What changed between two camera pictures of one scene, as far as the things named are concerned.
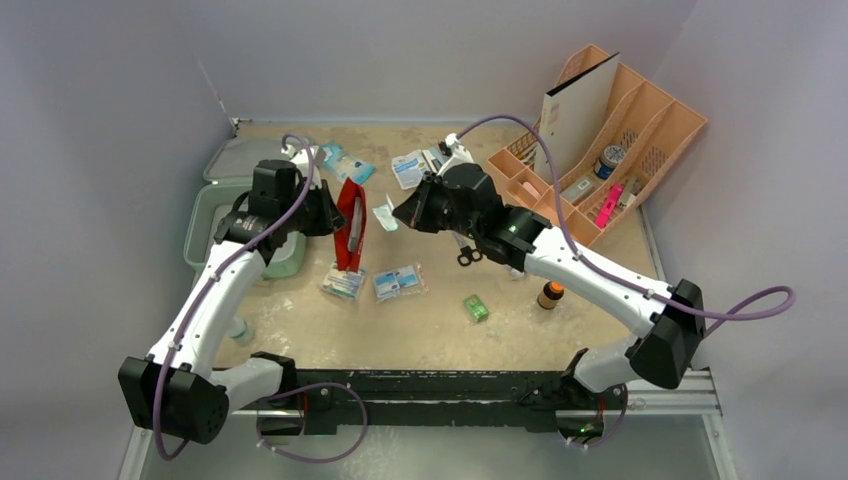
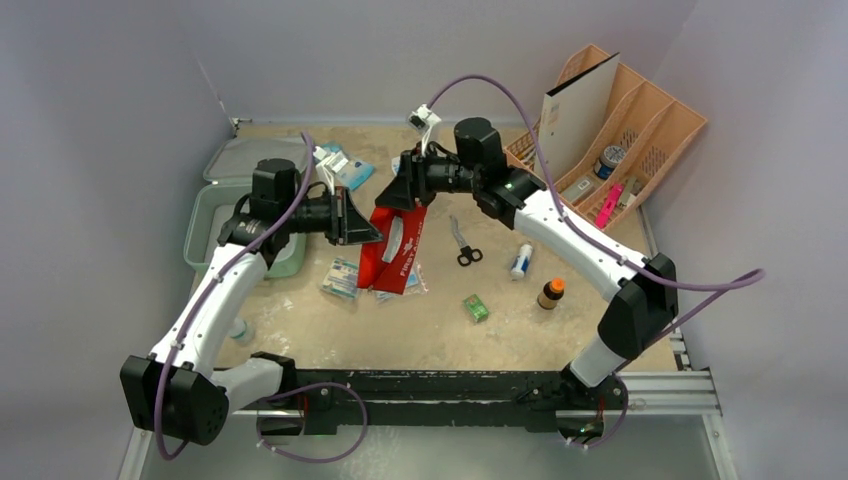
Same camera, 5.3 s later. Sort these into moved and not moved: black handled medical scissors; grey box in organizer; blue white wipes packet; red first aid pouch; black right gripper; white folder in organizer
Moved: black right gripper; red first aid pouch
Not moved: grey box in organizer; white folder in organizer; blue white wipes packet; black handled medical scissors
